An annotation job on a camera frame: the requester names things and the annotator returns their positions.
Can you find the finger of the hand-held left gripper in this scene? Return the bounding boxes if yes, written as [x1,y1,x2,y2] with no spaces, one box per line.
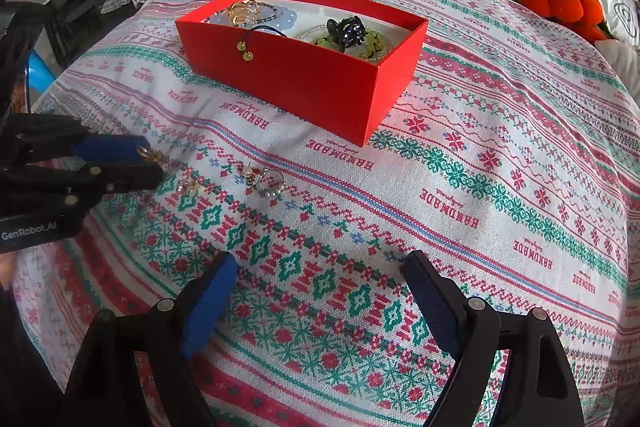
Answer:
[0,113,151,168]
[0,161,165,208]

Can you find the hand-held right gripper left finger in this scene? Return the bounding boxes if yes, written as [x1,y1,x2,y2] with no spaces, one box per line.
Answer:
[62,251,238,427]

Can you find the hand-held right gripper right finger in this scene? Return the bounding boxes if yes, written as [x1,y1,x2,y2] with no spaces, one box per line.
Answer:
[401,250,586,427]

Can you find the black cord with yellow beads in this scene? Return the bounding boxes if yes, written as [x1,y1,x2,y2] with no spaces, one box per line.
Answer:
[232,24,291,62]

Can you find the gold hair clip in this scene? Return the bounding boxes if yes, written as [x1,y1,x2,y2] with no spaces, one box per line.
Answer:
[227,0,261,28]

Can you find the red cardboard box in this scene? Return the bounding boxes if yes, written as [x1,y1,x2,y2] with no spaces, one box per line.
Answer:
[175,0,430,148]

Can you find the blue lace hair band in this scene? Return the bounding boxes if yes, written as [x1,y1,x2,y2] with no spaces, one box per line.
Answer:
[207,4,298,35]

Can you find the clear bead bracelet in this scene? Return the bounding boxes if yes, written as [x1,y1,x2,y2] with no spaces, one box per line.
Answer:
[297,24,396,60]

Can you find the black hair claw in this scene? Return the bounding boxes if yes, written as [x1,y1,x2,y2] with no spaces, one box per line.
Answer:
[325,14,366,52]

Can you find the green bead bracelet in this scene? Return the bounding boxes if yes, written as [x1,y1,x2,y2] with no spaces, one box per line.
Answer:
[312,29,388,58]

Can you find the striped printed blanket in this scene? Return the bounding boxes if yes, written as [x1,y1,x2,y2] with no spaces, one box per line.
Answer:
[10,0,640,427]

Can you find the light blue plastic object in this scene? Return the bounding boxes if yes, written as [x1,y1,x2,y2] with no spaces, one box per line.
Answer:
[25,52,57,92]

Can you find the white deer print pillow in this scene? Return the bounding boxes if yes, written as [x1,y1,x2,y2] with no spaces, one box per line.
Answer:
[597,39,640,88]

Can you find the orange pumpkin plush toy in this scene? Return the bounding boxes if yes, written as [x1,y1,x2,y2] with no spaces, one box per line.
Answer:
[515,0,621,42]

